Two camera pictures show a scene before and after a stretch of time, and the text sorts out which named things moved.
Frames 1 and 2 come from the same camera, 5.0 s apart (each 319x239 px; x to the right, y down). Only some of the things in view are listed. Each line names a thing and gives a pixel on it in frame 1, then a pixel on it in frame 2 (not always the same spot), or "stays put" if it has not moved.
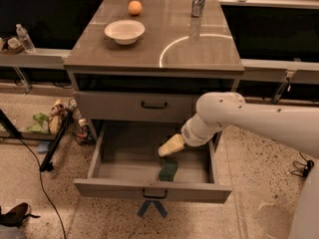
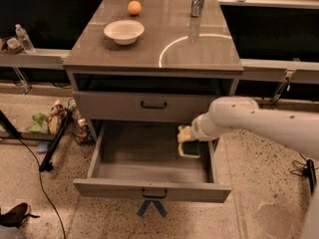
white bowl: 125,32 stays put
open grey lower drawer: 126,166 stays put
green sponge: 168,169 -> 191,147
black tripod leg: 47,163 stays put
